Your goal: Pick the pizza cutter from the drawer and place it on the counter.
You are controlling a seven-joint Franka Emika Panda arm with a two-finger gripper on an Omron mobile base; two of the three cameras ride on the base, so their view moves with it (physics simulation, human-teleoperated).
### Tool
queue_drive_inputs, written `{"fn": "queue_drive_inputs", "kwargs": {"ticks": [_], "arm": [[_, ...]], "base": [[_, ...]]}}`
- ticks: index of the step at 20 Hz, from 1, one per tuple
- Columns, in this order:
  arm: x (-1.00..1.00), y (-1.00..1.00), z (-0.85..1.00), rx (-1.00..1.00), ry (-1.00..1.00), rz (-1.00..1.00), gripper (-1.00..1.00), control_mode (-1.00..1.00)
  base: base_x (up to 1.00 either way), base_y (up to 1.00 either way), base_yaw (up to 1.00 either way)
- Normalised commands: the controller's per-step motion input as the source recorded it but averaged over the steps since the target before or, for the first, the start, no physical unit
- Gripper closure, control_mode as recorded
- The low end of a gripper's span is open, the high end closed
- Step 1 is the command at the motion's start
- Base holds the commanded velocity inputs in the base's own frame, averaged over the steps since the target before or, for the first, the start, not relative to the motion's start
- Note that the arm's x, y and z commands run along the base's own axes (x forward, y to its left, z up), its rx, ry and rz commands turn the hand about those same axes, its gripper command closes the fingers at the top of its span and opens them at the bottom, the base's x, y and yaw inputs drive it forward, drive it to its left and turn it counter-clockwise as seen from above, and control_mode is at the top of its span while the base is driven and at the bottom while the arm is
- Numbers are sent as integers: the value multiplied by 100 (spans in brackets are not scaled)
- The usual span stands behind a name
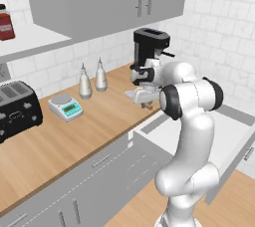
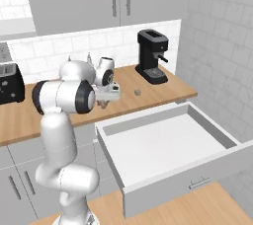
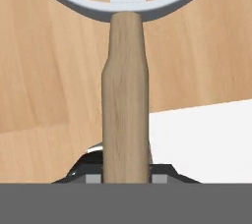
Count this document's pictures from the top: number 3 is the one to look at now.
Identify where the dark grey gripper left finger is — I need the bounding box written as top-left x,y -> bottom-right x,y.
52,143 -> 104,185

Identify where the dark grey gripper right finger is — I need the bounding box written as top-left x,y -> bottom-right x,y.
148,142 -> 202,185

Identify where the white drawer front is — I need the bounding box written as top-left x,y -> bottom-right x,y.
148,99 -> 252,185

